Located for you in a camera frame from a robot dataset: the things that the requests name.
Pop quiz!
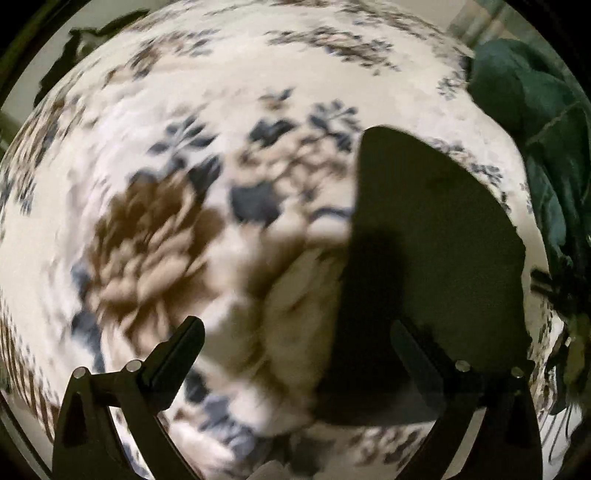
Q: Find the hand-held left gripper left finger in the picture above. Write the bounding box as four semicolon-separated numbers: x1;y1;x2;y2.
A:
52;315;206;480

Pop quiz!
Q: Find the dark striped sweater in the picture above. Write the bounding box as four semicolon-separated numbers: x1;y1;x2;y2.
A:
318;126;532;428

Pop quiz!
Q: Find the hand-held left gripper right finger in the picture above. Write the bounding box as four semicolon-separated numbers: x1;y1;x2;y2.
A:
390;320;543;480

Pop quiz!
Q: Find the floral quilt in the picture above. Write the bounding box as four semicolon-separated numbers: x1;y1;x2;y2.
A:
0;0;578;480

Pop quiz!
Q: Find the pile of black clothes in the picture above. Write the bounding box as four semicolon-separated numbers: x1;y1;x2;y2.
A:
34;9;151;107

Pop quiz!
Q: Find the green plush blanket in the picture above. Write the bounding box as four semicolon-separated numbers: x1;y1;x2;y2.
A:
468;39;591;287

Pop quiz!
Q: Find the wide grey curtain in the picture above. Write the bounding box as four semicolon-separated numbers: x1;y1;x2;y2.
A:
445;0;522;47

